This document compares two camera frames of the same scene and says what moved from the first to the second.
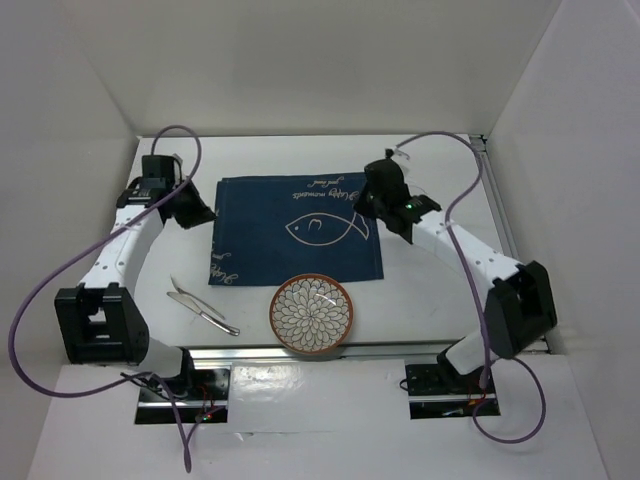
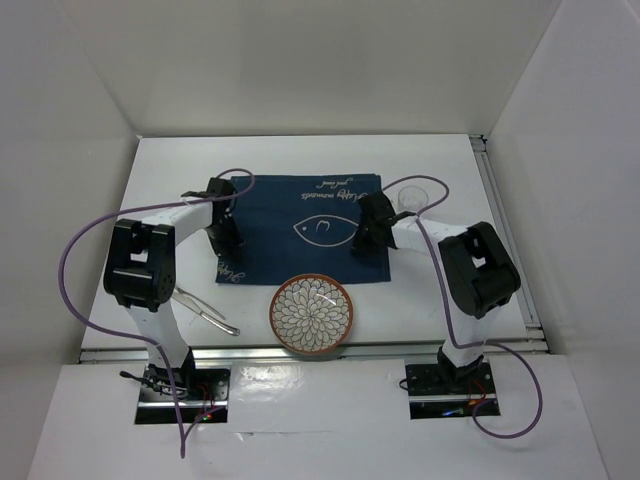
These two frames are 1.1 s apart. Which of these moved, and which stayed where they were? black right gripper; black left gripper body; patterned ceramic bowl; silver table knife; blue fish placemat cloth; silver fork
Moved: black right gripper; black left gripper body
Stayed: silver table knife; patterned ceramic bowl; blue fish placemat cloth; silver fork
